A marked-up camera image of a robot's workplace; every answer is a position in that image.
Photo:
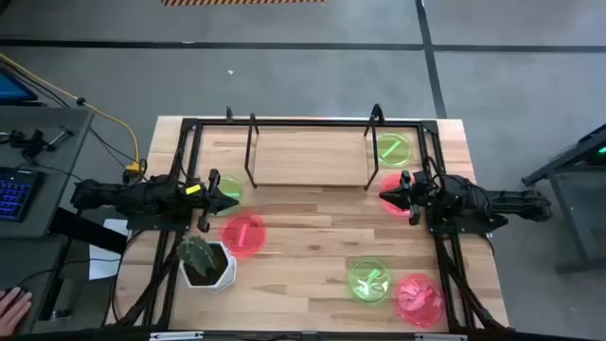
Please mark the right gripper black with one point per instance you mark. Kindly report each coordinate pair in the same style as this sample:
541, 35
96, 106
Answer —
416, 199

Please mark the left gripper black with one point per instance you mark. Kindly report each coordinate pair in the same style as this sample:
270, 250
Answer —
210, 199

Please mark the green translucent plate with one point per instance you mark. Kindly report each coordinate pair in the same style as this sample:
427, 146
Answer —
393, 149
231, 186

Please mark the red translucent plate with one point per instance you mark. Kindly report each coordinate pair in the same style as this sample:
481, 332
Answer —
393, 182
243, 235

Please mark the green plate with strips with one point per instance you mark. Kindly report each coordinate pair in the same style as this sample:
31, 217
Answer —
369, 279

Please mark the red plate with several strips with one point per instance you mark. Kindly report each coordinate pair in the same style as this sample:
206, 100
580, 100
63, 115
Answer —
419, 300

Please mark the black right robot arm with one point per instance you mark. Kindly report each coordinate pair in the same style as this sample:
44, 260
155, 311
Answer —
497, 203

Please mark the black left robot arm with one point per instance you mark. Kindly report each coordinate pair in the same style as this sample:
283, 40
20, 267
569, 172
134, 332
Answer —
132, 196

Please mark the yellow tape tag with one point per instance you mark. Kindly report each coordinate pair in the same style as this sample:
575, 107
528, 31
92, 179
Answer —
193, 189

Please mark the green cactus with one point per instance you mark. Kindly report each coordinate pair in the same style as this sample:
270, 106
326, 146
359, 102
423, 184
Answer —
196, 253

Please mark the white hexagonal plant pot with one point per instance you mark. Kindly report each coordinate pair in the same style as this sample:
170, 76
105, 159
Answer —
229, 272

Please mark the black table clamp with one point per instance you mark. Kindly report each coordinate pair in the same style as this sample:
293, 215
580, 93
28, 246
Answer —
377, 113
229, 113

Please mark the white paper sheet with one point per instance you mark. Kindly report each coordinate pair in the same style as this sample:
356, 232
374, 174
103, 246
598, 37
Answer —
101, 265

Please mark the black flat panel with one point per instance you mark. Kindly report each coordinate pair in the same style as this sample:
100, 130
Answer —
85, 229

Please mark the grey desk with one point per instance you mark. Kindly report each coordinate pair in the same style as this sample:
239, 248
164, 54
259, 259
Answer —
71, 180

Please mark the black clamp tool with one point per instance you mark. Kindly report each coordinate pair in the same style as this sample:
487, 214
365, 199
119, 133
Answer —
33, 144

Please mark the dark metal table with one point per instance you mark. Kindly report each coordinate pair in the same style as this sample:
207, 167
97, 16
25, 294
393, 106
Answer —
592, 142

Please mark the black keyboard with blue backlight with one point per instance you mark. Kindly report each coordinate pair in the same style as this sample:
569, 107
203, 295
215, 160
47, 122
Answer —
14, 194

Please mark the person's hand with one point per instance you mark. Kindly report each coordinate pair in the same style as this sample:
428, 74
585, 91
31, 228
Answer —
12, 312

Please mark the computer monitor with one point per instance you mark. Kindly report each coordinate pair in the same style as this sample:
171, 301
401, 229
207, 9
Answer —
12, 90

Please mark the black aluminium rig frame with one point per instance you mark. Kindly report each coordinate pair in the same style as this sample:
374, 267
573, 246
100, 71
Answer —
308, 122

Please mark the silver bracket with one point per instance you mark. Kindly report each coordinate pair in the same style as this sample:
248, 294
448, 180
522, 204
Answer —
175, 336
440, 337

